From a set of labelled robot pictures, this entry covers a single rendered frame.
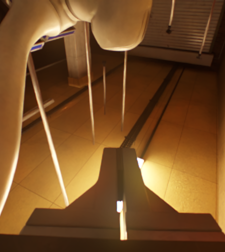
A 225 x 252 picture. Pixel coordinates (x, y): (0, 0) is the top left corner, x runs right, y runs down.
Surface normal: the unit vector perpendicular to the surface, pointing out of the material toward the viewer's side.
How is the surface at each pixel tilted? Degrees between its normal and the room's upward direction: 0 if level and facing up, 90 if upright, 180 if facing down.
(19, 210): 180
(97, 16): 86
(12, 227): 180
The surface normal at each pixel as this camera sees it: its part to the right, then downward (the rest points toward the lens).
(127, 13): 0.21, 0.65
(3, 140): 0.82, -0.32
